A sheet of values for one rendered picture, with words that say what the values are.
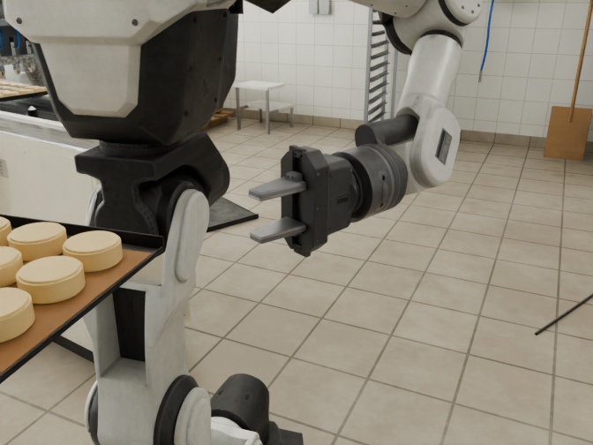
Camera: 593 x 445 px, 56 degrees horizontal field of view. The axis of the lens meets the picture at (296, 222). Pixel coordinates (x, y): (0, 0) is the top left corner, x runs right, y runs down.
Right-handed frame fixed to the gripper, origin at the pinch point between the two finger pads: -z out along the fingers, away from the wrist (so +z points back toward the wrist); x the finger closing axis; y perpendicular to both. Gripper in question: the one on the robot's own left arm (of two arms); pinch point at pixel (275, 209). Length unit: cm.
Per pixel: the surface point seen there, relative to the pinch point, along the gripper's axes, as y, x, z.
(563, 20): -158, 2, 450
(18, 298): 3.0, 1.2, -27.4
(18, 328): 4.8, 0.0, -28.3
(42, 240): -6.5, 1.1, -22.2
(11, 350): 6.1, -0.8, -29.3
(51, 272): 0.5, 1.2, -24.1
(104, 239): -2.7, 1.2, -18.1
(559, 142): -134, -91, 429
